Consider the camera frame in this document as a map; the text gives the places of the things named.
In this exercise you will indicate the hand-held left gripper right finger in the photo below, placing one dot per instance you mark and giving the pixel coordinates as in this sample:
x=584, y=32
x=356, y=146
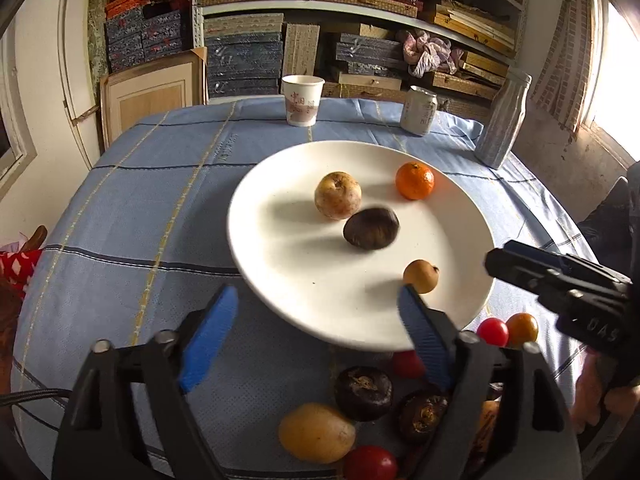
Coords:
x=425, y=345

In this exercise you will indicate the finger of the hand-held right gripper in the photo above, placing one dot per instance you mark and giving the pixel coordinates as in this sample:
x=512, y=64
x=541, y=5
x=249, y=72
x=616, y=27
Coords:
x=550, y=258
x=510, y=267

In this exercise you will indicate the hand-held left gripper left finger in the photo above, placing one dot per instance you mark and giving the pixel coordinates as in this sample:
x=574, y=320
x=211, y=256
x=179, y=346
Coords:
x=212, y=335

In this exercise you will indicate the red cherry tomato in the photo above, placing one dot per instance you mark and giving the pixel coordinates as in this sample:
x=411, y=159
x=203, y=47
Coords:
x=492, y=332
x=406, y=364

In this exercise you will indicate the orange cherry tomato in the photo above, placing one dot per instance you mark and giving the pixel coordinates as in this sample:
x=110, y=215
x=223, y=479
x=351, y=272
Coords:
x=522, y=329

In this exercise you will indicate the dark water chestnut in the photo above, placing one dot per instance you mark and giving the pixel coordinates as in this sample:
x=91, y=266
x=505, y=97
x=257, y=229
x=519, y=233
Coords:
x=371, y=227
x=420, y=415
x=363, y=392

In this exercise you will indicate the small tan longan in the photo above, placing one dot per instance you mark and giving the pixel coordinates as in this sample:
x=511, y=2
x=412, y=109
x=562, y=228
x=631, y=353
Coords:
x=420, y=275

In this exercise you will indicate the white round plate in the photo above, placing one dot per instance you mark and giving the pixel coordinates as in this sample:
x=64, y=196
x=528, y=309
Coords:
x=300, y=260

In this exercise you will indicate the large red tomato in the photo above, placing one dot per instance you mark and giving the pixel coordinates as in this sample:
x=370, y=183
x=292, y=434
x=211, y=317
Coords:
x=370, y=465

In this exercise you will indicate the golden yellow fruit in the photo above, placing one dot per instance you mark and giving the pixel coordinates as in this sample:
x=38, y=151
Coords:
x=316, y=432

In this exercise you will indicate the person's right hand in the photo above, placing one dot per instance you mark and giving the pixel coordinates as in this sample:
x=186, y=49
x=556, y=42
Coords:
x=592, y=390

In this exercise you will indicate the black chair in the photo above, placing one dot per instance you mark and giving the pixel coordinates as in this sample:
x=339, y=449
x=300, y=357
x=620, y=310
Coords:
x=610, y=220

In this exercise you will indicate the mandarin orange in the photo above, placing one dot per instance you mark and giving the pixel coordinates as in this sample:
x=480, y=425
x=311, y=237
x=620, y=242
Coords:
x=415, y=180

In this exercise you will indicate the blue plaid tablecloth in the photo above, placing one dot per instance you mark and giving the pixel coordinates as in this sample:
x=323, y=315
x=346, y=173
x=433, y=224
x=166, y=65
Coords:
x=150, y=210

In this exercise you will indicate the grey ribbed bottle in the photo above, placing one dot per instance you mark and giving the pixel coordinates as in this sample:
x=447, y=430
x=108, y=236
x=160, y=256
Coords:
x=502, y=120

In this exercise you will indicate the pale yellow pear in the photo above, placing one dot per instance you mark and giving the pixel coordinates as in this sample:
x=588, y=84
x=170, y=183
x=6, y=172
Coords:
x=337, y=195

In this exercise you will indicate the white drink can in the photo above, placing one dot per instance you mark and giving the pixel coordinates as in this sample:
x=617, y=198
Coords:
x=419, y=110

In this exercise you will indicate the stack of woven clasp boxes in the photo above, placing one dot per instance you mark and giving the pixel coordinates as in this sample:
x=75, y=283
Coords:
x=460, y=85

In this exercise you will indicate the bright window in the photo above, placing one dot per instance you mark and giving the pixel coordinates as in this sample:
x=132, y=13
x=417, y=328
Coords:
x=620, y=70

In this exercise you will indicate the brown wooden piece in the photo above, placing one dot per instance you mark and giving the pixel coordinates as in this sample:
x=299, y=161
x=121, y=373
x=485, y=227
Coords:
x=36, y=237

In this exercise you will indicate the red patterned cloth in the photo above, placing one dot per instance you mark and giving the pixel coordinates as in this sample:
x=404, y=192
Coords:
x=17, y=267

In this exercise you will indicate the pink cloth bundle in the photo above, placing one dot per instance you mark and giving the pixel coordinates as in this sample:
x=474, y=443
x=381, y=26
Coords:
x=430, y=52

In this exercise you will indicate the stack of tan wooden boxes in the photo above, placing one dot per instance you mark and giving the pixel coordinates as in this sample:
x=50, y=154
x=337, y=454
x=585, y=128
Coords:
x=475, y=27

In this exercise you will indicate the framed wooden panel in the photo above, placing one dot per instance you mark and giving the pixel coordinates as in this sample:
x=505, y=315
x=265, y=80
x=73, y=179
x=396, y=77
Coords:
x=150, y=100

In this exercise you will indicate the white paper cup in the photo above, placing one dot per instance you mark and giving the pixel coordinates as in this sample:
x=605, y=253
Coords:
x=301, y=100

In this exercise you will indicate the stack of blue patterned boxes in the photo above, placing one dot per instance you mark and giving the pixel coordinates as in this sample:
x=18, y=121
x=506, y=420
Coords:
x=150, y=35
x=245, y=60
x=370, y=55

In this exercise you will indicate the white framed window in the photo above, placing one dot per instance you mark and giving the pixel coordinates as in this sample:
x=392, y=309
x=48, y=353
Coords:
x=12, y=125

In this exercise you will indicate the upright woven box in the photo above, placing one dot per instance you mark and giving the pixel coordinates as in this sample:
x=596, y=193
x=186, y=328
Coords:
x=301, y=50

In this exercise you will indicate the white board panel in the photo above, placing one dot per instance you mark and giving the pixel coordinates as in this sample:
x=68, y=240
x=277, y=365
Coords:
x=77, y=60

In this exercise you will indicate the green marble slab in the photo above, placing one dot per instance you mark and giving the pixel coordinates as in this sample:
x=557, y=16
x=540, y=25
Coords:
x=97, y=30

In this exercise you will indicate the white metal shelf unit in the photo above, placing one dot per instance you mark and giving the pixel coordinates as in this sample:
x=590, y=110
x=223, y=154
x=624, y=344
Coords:
x=300, y=7

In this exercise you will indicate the orange red patterned box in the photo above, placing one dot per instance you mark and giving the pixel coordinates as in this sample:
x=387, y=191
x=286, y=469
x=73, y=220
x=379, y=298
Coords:
x=130, y=5

